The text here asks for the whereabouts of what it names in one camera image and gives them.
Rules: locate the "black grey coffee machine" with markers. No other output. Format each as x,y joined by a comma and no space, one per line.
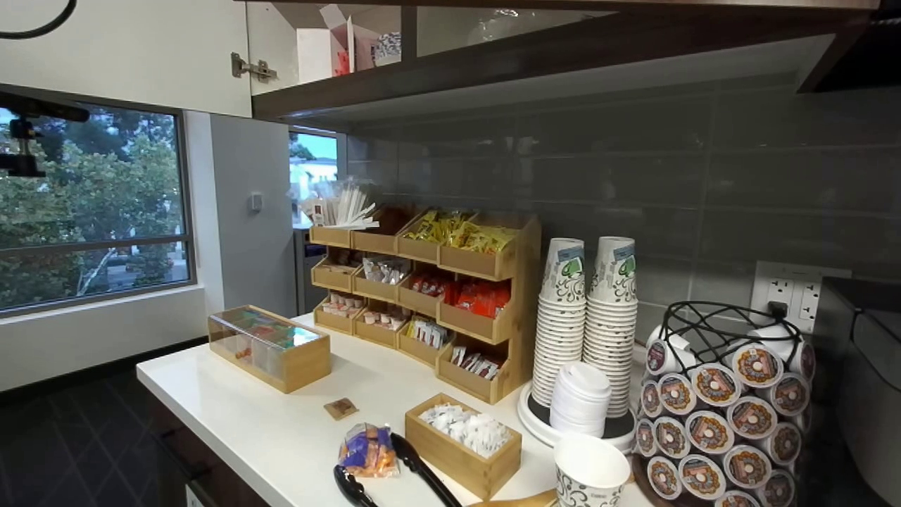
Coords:
868,413

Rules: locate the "white wall outlet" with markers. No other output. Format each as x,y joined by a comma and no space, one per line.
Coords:
802,285

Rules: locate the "yellow sweetener packets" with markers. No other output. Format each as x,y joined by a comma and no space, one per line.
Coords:
430,227
478,237

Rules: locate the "plastic wrapped white plates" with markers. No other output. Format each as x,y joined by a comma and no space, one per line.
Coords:
536,26

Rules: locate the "white wrapped straws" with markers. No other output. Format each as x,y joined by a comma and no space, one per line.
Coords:
344,209

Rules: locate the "black camera on stand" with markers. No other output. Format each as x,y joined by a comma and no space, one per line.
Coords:
36,109

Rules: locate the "white printed bag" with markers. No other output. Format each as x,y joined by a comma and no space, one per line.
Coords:
387,49

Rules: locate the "stack of printed paper cups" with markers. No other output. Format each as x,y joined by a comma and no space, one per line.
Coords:
611,319
561,319

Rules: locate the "red cardboard box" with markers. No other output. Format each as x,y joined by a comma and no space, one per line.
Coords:
342,47

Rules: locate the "red ketchup packets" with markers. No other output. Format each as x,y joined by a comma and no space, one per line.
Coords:
428,284
478,297

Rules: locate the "white cardboard box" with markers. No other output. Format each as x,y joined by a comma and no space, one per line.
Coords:
309,57

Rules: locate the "wooden tea box clear lid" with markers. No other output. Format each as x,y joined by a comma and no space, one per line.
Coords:
281,363

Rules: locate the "black power plug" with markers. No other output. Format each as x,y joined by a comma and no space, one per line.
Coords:
778,312

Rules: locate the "yellow white packets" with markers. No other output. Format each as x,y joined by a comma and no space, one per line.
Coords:
428,333

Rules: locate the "orange blue snack bag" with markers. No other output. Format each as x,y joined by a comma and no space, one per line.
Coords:
368,451

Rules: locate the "brown white coffee pod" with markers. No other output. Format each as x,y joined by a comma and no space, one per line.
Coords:
716,384
703,477
677,392
661,477
754,368
788,396
778,489
749,419
706,433
670,437
746,467
784,443

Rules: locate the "brown sugar packets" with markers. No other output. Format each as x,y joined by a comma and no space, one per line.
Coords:
387,225

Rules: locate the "white red sugar packets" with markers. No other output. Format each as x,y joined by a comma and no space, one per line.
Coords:
342,306
382,319

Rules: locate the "dark base cabinet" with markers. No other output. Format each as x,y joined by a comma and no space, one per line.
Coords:
214,480

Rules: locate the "white creamer cups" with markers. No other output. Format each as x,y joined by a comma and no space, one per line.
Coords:
464,429

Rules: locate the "white silver packets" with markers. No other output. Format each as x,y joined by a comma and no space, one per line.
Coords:
382,271

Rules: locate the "single printed paper cup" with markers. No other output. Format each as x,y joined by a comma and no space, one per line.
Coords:
588,473

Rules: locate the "metal cabinet hinge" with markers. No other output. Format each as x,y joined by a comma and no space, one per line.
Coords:
250,70

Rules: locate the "stack of white cup lids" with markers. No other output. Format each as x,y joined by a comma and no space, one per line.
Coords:
578,398

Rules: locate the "white red stick packets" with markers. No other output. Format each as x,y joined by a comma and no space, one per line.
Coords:
473,363

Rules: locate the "small open wooden box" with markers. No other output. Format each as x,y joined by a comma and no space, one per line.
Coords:
450,463

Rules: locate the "small window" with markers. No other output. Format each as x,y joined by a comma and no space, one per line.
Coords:
309,164

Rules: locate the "white light switch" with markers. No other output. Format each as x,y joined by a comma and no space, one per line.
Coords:
254,201

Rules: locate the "wooden condiment organizer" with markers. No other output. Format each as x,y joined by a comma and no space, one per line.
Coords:
522,312

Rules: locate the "white faced cabinet door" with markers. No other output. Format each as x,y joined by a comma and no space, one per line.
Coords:
122,57

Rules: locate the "wooden wall cabinet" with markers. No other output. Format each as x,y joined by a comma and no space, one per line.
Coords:
563,60

